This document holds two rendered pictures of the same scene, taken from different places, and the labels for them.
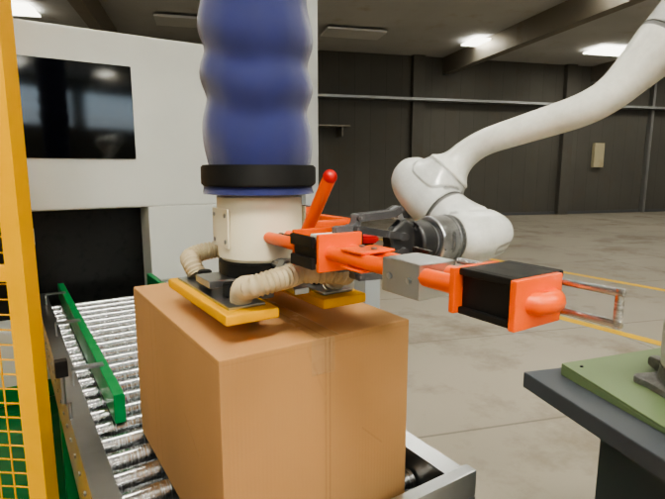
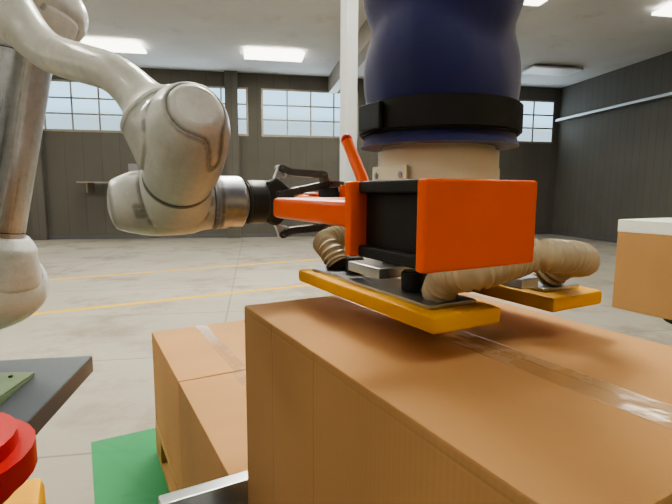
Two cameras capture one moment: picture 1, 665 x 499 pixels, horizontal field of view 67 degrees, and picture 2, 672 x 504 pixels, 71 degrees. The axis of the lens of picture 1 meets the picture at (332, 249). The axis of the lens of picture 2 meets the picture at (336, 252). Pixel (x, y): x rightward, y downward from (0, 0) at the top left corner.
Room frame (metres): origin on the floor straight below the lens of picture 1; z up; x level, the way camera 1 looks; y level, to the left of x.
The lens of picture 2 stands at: (1.70, 0.06, 1.14)
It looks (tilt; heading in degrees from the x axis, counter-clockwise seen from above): 7 degrees down; 184
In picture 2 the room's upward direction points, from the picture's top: straight up
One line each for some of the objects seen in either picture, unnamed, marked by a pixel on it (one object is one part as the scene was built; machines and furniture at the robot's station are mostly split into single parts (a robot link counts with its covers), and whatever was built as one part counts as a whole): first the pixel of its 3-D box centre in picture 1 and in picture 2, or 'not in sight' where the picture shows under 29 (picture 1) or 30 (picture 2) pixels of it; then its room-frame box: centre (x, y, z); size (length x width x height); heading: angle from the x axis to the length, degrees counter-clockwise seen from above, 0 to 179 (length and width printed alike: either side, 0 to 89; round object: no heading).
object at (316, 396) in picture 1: (256, 383); (459, 479); (1.10, 0.18, 0.75); 0.60 x 0.40 x 0.40; 34
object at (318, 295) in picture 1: (301, 277); (380, 280); (1.06, 0.07, 1.01); 0.34 x 0.10 x 0.05; 33
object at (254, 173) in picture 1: (260, 175); (436, 123); (1.01, 0.14, 1.23); 0.23 x 0.23 x 0.04
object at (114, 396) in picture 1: (70, 331); not in sight; (1.92, 1.05, 0.60); 1.60 x 0.11 x 0.09; 33
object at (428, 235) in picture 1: (406, 242); (268, 201); (0.87, -0.13, 1.12); 0.09 x 0.07 x 0.08; 123
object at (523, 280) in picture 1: (503, 293); not in sight; (0.50, -0.18, 1.12); 0.08 x 0.07 x 0.05; 33
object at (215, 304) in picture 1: (217, 288); (480, 270); (0.96, 0.23, 1.01); 0.34 x 0.10 x 0.05; 33
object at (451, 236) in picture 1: (435, 239); (227, 202); (0.91, -0.19, 1.12); 0.09 x 0.06 x 0.09; 33
